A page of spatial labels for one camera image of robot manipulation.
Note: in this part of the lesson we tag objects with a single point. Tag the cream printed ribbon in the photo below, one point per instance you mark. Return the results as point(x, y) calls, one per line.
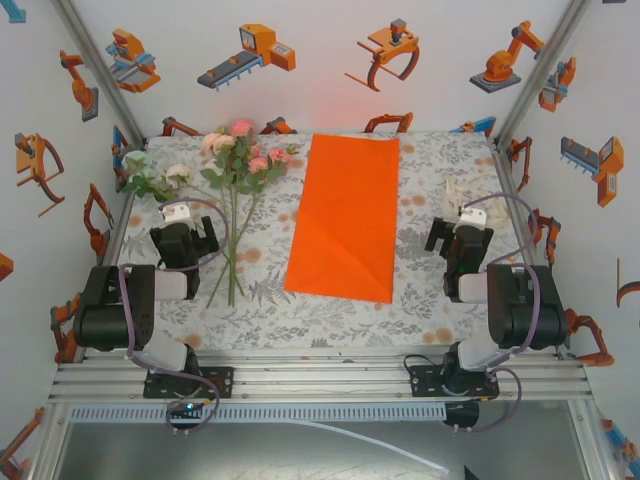
point(452, 192)

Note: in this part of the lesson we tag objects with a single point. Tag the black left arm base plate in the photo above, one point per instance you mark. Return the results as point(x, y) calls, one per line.
point(220, 382)

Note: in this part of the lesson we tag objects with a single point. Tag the aluminium corner post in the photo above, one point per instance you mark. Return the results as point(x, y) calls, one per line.
point(537, 75)
point(102, 75)

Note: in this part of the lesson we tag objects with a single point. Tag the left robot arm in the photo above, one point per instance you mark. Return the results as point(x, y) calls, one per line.
point(105, 320)

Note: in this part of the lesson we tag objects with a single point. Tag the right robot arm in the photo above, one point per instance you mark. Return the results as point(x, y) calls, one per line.
point(520, 310)

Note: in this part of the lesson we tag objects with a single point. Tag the thin white tube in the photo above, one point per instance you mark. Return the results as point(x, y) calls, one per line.
point(400, 450)

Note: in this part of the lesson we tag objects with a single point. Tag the fake white rose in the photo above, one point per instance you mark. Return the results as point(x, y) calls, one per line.
point(177, 172)

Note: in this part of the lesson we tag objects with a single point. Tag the fake small pink rose spray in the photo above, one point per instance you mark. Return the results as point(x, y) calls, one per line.
point(259, 163)

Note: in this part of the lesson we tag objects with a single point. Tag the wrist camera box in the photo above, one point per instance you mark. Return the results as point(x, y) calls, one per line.
point(176, 213)
point(472, 218)

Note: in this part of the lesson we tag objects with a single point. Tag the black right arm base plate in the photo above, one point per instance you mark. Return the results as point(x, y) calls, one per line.
point(425, 382)

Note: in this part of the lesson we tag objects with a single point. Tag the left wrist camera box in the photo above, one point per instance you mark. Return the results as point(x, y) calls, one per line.
point(176, 213)

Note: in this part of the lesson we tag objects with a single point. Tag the black electronics box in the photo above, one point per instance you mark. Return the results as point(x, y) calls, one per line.
point(462, 412)

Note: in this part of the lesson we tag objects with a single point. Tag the fake pale teal rose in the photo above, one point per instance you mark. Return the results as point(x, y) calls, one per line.
point(136, 162)

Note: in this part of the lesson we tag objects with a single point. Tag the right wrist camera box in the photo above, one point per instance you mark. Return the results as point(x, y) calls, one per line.
point(472, 218)

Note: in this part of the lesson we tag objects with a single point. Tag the orange wrapping paper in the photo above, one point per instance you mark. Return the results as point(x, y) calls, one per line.
point(345, 220)

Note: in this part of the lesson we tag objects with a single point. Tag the circuit board with green light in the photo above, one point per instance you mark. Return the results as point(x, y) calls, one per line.
point(187, 407)

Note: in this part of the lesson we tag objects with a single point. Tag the aluminium table frame rail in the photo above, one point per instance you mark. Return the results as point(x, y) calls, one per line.
point(320, 380)

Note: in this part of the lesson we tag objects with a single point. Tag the aluminium side rail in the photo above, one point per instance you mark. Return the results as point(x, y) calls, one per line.
point(116, 235)
point(505, 175)

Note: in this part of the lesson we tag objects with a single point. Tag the floral patterned tablecloth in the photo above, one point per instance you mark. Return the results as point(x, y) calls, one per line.
point(350, 325)

